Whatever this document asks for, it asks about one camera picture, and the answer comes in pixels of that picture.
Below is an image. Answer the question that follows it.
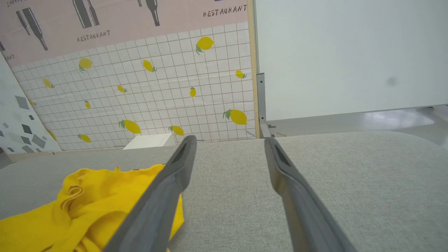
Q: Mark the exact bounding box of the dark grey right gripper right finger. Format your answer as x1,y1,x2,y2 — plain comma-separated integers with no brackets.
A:
265,138,357,252

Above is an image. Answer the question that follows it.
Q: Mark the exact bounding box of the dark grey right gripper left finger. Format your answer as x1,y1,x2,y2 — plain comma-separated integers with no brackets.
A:
103,136,197,252

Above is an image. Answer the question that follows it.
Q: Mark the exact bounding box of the yellow t-shirt with white patches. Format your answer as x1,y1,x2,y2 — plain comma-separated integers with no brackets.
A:
0,164,185,252

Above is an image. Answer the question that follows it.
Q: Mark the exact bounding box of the white rectangular block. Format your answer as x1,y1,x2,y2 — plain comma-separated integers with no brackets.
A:
123,133,176,150

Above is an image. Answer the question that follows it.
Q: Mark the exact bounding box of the grey fabric sofa cushion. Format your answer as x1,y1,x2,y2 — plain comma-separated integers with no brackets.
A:
0,131,448,252

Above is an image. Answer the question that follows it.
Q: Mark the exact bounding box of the metal partition leg with castor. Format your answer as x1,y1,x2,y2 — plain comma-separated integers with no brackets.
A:
257,73,278,139

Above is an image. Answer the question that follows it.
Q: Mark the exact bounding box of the lemon tile backdrop panel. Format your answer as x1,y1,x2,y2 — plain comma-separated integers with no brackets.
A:
0,0,260,152

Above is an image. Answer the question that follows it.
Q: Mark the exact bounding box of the white partition board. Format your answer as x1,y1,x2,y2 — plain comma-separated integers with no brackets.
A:
254,0,448,121

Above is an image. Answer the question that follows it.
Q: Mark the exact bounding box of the white terrazzo pattern panel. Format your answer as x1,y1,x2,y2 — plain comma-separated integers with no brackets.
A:
0,52,62,154

